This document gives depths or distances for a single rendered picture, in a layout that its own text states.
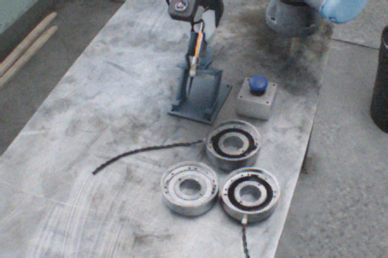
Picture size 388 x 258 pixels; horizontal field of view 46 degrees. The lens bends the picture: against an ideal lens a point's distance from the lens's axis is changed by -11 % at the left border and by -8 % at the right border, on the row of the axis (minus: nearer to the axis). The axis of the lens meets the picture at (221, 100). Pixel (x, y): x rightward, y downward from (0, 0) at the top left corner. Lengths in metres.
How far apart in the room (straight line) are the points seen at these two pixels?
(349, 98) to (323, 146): 0.35
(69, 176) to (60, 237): 0.14
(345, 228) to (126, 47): 1.07
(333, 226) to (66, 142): 1.13
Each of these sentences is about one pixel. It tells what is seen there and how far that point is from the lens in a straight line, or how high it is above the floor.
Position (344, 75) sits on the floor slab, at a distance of 2.47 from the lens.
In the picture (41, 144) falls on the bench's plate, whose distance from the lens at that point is 1.07.
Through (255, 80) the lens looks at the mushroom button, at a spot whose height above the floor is 0.87.
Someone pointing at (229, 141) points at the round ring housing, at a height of 0.81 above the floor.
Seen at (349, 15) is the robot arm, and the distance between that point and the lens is 1.16.
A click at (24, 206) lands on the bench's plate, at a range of 0.97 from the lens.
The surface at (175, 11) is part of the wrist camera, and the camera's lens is 0.86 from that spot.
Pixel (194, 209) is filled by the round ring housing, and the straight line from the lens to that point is 0.87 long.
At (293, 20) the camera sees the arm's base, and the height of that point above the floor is 0.85.
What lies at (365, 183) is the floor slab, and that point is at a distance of 2.02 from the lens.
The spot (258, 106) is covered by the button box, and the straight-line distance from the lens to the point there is 1.03.
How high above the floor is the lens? 1.55
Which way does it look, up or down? 43 degrees down
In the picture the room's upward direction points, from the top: straight up
